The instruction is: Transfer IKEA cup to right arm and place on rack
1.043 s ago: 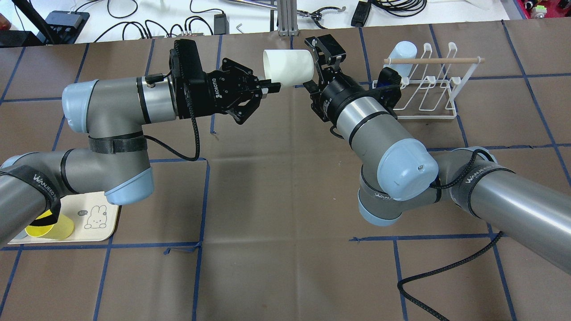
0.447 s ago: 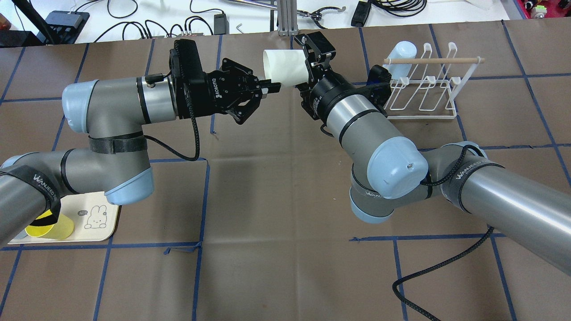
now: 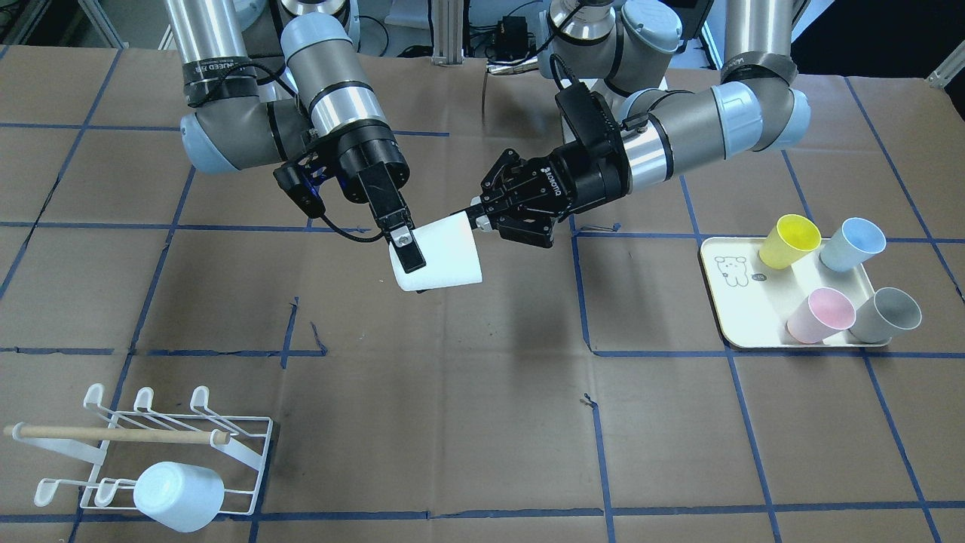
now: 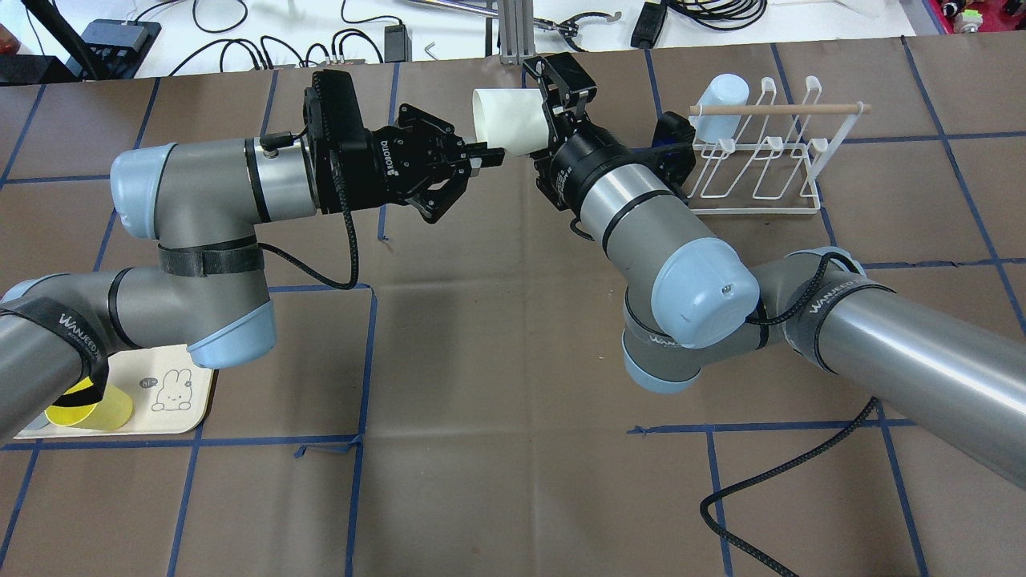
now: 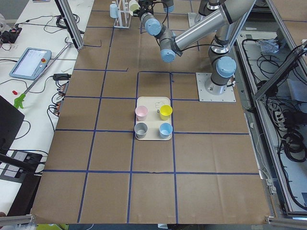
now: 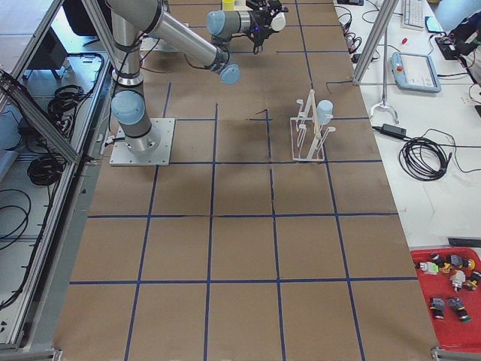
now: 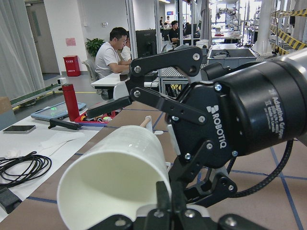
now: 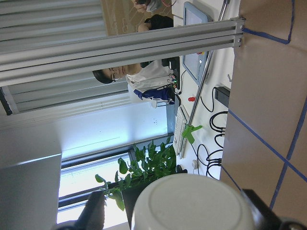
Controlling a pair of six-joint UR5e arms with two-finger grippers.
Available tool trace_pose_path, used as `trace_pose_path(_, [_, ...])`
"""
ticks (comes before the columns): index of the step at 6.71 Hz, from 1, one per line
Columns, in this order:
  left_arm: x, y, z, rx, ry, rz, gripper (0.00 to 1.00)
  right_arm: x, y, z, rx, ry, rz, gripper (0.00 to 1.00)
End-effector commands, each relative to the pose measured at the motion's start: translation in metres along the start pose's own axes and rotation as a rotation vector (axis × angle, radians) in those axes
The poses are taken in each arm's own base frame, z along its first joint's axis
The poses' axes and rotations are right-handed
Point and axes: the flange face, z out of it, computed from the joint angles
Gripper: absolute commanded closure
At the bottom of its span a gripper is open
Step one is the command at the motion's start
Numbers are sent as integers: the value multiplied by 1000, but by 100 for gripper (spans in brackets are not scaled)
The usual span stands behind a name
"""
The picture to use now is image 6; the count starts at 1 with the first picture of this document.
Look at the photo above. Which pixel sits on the white keyboard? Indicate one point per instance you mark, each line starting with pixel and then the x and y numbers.
pixel 413 14

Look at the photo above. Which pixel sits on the aluminium frame post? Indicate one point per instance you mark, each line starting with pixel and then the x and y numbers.
pixel 377 31

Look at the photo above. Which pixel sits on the cream white cup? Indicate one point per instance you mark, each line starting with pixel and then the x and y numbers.
pixel 278 22

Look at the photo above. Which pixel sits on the black power adapter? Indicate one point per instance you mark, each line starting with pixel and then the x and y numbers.
pixel 393 131

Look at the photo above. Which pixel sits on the red parts tray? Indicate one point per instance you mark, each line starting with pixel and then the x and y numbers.
pixel 450 282

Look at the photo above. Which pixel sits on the blue teach pendant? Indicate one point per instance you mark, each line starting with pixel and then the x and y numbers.
pixel 415 72

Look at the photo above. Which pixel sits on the yellow cup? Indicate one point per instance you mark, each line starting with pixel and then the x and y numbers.
pixel 228 5

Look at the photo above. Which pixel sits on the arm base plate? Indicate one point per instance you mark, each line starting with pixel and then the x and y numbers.
pixel 152 149

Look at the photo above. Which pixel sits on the white wire cup rack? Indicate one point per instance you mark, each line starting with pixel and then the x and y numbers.
pixel 307 136

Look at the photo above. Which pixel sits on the light blue cup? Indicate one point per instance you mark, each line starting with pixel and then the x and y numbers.
pixel 324 110

